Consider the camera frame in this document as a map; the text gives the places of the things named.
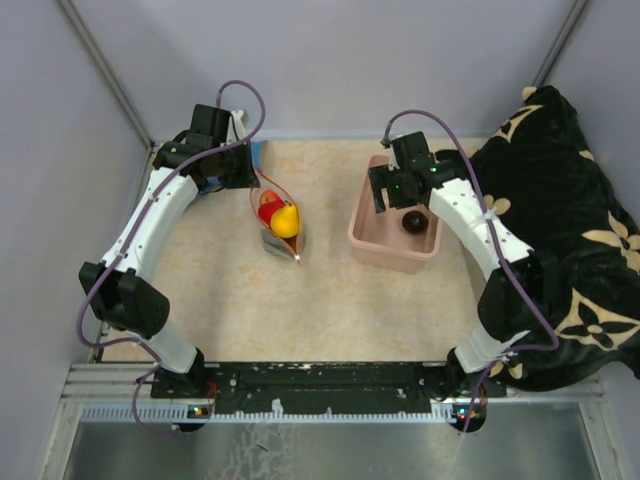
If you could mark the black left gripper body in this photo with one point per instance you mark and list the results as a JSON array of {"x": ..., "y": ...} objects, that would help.
[{"x": 234, "y": 169}]

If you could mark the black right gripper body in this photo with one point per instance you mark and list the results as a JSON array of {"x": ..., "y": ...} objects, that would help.
[{"x": 382, "y": 178}]

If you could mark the red apple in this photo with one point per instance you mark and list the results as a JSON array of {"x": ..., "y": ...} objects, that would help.
[{"x": 269, "y": 196}]

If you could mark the red pepper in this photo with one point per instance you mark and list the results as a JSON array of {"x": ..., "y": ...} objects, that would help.
[{"x": 267, "y": 210}]

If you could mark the clear zip bag orange zipper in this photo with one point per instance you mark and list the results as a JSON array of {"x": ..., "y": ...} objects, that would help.
[{"x": 295, "y": 244}]

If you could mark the yellow lemon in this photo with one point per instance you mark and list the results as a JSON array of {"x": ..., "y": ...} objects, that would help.
[{"x": 285, "y": 222}]

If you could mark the pink plastic bin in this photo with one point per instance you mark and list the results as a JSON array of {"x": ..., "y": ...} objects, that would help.
[{"x": 380, "y": 240}]

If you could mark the dark green lime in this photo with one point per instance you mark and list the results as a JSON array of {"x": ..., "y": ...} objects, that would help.
[{"x": 274, "y": 245}]

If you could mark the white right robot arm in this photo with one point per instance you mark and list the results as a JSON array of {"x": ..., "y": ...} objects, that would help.
[{"x": 520, "y": 283}]

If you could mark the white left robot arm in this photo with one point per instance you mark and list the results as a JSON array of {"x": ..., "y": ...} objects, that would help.
[{"x": 118, "y": 288}]

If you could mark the blue cloth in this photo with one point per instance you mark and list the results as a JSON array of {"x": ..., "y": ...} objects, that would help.
[{"x": 256, "y": 153}]

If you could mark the black floral blanket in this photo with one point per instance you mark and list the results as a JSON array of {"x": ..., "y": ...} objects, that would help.
[{"x": 538, "y": 174}]

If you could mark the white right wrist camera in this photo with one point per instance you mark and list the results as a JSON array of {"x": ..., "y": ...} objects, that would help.
[{"x": 389, "y": 144}]

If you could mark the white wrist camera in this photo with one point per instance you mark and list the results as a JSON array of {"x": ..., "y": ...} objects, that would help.
[
  {"x": 389, "y": 144},
  {"x": 236, "y": 129}
]

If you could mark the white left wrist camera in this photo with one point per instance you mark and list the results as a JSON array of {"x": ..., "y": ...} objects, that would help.
[{"x": 236, "y": 129}]

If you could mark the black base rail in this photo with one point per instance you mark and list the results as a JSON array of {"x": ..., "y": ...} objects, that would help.
[{"x": 318, "y": 388}]

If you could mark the white slotted cable duct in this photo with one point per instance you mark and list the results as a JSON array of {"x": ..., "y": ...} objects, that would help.
[{"x": 187, "y": 413}]

